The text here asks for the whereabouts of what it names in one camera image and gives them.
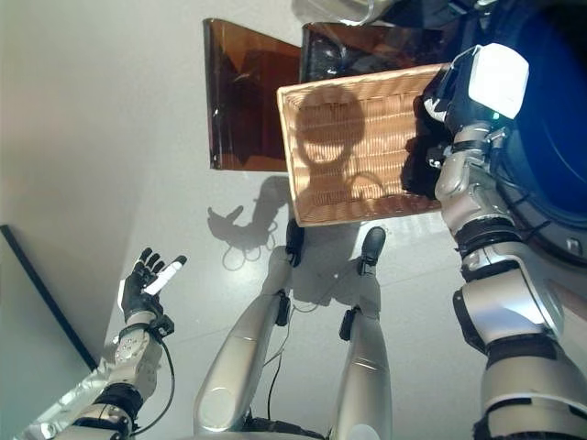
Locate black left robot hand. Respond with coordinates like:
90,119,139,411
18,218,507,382
119,247,188,325

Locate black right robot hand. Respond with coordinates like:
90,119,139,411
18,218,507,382
421,43,531,134

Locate black garment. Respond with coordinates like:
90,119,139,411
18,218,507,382
401,93,455,202

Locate dark grey washing machine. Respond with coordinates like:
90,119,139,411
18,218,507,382
380,0,587,268

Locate black baseboard strip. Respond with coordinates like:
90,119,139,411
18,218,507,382
0,224,98,371

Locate silver left robot leg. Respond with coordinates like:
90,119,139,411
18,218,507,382
192,218,306,435

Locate silver robot leg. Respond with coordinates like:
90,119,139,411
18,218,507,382
330,225,395,440
192,218,306,435

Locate rectangular wicker laundry basket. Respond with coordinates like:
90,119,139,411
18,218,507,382
276,62,453,228

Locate brown transparent acrylic stand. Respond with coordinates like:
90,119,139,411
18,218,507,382
203,17,449,171

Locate silver right robot leg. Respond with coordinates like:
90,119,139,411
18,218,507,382
330,225,395,440

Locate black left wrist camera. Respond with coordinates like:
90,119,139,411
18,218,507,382
153,314,176,338

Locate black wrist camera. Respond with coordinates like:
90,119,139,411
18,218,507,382
153,314,176,338
425,145,447,169

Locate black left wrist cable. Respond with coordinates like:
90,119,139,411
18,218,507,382
132,336,176,436

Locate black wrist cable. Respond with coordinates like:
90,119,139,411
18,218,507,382
132,336,176,436
490,155,551,233

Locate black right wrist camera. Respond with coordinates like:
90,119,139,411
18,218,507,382
425,145,447,169

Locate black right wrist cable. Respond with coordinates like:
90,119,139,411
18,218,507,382
490,155,551,233

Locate thin black tether cable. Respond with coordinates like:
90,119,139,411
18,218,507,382
265,300,313,421

